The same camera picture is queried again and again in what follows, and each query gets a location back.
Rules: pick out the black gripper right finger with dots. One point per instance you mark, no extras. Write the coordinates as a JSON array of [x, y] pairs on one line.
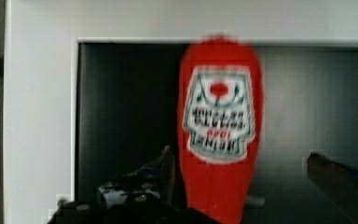
[[338, 181]]

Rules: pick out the red ketchup bottle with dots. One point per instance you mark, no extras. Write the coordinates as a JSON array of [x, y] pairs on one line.
[[219, 121]]

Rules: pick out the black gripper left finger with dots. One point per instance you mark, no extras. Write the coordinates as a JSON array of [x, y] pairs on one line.
[[155, 177]]

